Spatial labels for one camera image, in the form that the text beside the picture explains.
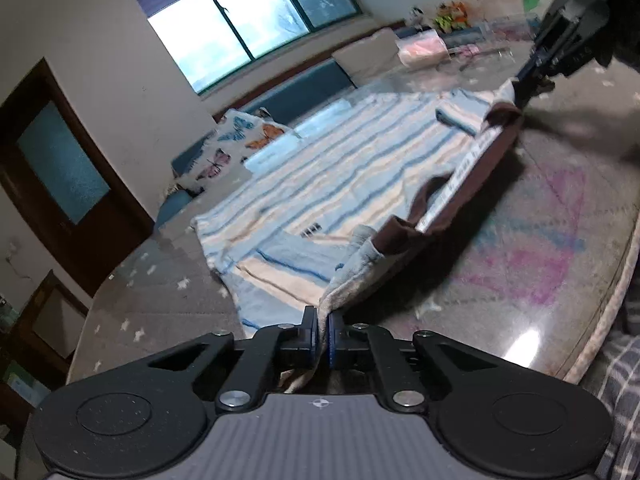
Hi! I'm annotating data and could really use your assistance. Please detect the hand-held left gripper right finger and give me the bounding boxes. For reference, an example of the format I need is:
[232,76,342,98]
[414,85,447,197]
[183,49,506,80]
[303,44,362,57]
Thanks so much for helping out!
[327,312,506,413]

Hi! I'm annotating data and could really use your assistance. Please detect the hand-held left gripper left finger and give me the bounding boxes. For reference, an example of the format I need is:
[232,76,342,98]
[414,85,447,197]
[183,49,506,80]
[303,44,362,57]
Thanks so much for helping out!
[145,305,321,413]

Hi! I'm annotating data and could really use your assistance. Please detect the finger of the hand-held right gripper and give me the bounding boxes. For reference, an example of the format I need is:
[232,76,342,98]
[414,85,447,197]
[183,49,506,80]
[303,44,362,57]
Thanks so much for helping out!
[512,45,557,108]

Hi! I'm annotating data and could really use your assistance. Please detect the blue peach striped garment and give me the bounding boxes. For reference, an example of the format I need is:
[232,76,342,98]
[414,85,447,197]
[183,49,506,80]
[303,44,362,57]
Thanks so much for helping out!
[192,80,526,396]

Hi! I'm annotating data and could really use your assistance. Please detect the orange plush toy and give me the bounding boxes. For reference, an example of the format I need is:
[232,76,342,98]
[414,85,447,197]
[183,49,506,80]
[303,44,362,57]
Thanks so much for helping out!
[439,0,472,26]

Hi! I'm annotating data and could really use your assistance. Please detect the pink tissue pack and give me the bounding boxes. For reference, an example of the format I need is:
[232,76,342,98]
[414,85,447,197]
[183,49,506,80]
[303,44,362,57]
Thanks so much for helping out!
[397,29,448,67]

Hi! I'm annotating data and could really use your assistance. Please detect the beige cushion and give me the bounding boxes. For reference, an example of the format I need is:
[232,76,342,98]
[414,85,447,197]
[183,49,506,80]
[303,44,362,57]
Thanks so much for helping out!
[331,27,406,88]

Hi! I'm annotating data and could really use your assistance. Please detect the butterfly print pillow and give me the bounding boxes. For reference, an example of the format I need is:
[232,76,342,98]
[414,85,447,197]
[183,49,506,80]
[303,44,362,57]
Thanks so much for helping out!
[172,107,301,196]

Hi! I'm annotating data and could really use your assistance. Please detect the blue sofa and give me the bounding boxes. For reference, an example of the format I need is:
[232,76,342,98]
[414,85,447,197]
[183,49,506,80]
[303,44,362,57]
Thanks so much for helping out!
[155,57,358,226]

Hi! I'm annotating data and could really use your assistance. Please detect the person's plaid clothing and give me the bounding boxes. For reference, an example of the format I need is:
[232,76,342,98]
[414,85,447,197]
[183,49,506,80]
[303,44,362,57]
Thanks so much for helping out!
[582,330,640,480]

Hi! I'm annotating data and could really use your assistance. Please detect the dark wooden door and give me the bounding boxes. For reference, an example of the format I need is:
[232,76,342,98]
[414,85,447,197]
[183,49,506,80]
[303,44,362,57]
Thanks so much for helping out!
[0,57,156,298]

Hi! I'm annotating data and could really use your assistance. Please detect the green-framed window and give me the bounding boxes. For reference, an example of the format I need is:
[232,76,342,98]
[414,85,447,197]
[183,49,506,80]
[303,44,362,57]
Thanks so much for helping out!
[132,0,363,96]

